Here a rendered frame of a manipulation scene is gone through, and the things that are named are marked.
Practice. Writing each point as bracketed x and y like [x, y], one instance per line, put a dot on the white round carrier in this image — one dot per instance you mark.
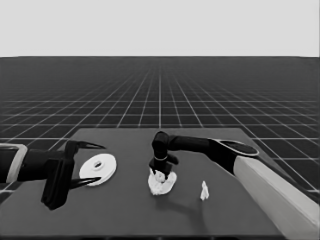
[170, 187]

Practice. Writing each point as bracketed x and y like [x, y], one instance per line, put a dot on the small white T-shaped piece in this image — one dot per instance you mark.
[204, 193]

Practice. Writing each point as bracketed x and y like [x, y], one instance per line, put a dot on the large thick white disc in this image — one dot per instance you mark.
[90, 173]

